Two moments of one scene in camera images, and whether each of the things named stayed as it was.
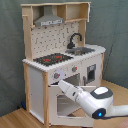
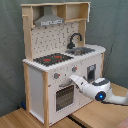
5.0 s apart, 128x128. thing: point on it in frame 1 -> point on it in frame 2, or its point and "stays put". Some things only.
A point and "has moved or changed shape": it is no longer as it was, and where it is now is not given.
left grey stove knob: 56,75 stays put
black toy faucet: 71,45 stays put
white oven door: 65,111 has moved or changed shape
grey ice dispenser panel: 91,73 stays put
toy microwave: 88,15 stays put
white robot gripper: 70,90 -> 78,81
